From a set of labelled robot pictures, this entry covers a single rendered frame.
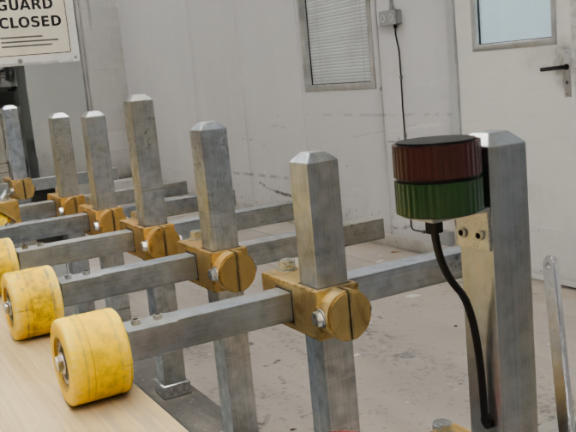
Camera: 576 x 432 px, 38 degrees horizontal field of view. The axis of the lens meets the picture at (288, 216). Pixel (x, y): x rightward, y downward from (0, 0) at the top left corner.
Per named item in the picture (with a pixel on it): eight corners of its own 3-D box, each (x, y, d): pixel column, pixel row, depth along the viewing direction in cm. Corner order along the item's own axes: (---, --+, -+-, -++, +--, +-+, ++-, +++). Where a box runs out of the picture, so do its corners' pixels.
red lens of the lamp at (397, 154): (444, 165, 61) (441, 135, 61) (501, 170, 56) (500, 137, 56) (376, 177, 58) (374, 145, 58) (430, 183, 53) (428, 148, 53)
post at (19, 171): (41, 287, 221) (14, 105, 213) (44, 289, 218) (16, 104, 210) (27, 290, 220) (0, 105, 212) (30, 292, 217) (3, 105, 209)
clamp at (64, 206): (75, 213, 181) (72, 189, 180) (93, 219, 169) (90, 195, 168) (46, 217, 178) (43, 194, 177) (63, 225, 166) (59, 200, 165)
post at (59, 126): (95, 339, 178) (63, 111, 170) (99, 342, 175) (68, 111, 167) (79, 342, 177) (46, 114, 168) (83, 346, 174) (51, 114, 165)
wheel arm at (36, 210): (183, 193, 188) (181, 179, 188) (188, 194, 186) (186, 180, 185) (16, 219, 171) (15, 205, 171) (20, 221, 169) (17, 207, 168)
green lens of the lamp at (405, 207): (446, 199, 62) (444, 169, 61) (503, 207, 56) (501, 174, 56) (379, 212, 59) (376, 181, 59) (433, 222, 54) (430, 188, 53)
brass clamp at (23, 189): (27, 193, 224) (24, 174, 223) (38, 197, 212) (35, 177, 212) (3, 196, 221) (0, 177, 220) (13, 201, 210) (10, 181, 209)
